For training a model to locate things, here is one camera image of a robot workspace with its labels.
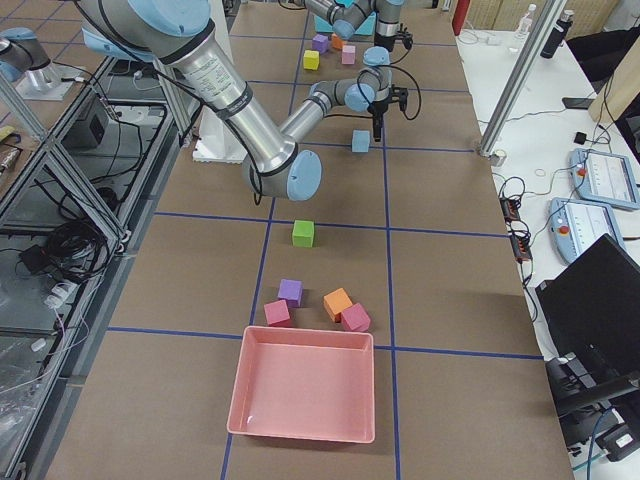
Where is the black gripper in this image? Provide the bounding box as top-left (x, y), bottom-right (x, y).
top-left (374, 32), bottom-right (397, 50)
top-left (367, 99), bottom-right (390, 141)

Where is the light blue block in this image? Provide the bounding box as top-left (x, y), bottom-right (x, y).
top-left (351, 130), bottom-right (371, 153)

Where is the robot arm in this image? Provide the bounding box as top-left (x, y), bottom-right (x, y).
top-left (76, 1), bottom-right (402, 201)
top-left (284, 0), bottom-right (405, 52)

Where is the cyan plastic bin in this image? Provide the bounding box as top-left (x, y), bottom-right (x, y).
top-left (314, 13), bottom-right (376, 36)

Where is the light pink block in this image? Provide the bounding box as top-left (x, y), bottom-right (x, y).
top-left (341, 44), bottom-right (356, 65)

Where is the orange block left side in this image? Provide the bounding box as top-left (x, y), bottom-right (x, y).
top-left (331, 33), bottom-right (344, 50)

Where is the purple block left side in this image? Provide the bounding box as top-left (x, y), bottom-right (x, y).
top-left (311, 34), bottom-right (329, 54)

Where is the yellow block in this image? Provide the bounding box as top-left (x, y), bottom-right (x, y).
top-left (302, 49), bottom-right (320, 71)

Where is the small metal weight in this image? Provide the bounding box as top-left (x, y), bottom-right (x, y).
top-left (489, 149), bottom-right (507, 168)

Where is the green block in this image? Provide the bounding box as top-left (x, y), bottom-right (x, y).
top-left (291, 219), bottom-right (315, 248)

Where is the black water bottle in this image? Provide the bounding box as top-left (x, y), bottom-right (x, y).
top-left (540, 9), bottom-right (575, 59)

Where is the orange block right side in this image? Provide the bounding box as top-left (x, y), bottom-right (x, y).
top-left (323, 288), bottom-right (353, 323)

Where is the purple block right side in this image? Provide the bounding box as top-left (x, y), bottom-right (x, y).
top-left (278, 279), bottom-right (303, 308)

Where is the black smartphone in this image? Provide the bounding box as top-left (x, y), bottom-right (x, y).
top-left (561, 97), bottom-right (593, 110)

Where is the magenta block near orange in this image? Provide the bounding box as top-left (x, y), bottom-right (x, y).
top-left (341, 303), bottom-right (371, 332)

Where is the left teach pendant tablet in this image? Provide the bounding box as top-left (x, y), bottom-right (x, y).
top-left (549, 197), bottom-right (625, 263)

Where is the teach pendant tablet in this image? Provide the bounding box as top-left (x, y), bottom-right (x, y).
top-left (549, 197), bottom-right (625, 263)
top-left (569, 148), bottom-right (639, 211)

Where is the right teach pendant tablet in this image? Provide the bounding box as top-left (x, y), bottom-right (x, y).
top-left (569, 148), bottom-right (639, 211)

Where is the pink plastic bin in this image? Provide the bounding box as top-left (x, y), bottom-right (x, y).
top-left (227, 326), bottom-right (376, 444)

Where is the black laptop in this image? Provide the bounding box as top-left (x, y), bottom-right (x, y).
top-left (536, 234), bottom-right (639, 373)

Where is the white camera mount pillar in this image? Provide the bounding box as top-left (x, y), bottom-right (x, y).
top-left (193, 0), bottom-right (247, 164)

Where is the aluminium frame post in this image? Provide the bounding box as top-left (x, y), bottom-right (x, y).
top-left (477, 0), bottom-right (566, 167)

